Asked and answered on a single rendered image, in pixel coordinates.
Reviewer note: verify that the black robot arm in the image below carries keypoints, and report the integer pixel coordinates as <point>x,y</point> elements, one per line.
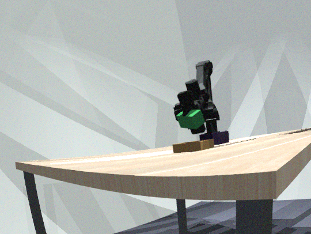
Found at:
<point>201,89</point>

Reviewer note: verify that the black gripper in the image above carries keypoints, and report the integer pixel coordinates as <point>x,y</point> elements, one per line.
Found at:
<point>188,103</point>

